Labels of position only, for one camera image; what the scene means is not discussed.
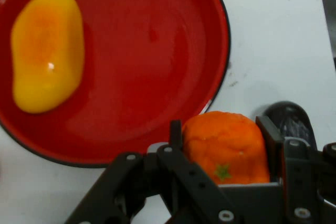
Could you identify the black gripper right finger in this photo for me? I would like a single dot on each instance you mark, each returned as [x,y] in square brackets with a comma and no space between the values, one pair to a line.
[296,171]

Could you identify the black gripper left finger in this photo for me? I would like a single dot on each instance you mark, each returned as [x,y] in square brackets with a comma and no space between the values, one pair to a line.
[181,166]

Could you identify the orange toy persimmon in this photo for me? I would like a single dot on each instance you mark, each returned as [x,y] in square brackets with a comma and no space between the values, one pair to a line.
[225,145]

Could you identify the purple toy eggplant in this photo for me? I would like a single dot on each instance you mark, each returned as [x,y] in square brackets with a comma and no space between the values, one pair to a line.
[291,121]

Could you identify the red round plate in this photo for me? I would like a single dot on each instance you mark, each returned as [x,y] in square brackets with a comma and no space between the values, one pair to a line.
[141,58]

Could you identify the yellow toy mango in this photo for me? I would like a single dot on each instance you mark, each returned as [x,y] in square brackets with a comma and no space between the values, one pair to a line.
[47,51]

